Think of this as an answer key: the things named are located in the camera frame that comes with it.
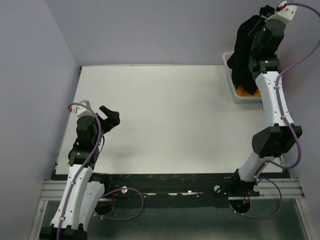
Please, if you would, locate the black t shirt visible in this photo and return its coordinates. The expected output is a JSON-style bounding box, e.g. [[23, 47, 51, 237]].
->
[[227, 15, 259, 95]]

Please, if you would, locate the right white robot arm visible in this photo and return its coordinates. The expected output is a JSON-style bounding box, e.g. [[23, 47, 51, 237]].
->
[[227, 1, 303, 196]]

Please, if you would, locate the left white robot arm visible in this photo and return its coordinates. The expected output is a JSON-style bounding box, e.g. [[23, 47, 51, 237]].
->
[[39, 101, 121, 240]]

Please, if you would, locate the yellow t shirt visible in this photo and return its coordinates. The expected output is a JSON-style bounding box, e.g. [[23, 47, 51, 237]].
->
[[236, 85, 261, 98]]

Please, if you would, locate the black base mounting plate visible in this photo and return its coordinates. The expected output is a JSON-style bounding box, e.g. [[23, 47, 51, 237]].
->
[[91, 173, 260, 213]]

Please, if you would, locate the white plastic laundry basket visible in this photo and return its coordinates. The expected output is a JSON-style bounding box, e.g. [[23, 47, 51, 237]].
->
[[222, 51, 262, 104]]

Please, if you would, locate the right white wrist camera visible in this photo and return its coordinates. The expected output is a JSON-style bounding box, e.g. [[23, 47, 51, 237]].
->
[[265, 1, 298, 24]]

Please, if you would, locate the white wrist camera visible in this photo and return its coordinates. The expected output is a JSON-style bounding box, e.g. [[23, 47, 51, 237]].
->
[[265, 1, 298, 24], [74, 100, 93, 118]]

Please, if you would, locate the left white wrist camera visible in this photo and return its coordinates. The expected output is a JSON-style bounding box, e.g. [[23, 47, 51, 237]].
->
[[74, 100, 93, 118]]

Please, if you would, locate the aluminium frame rail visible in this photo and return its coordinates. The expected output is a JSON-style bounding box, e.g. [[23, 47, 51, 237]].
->
[[27, 177, 306, 240]]

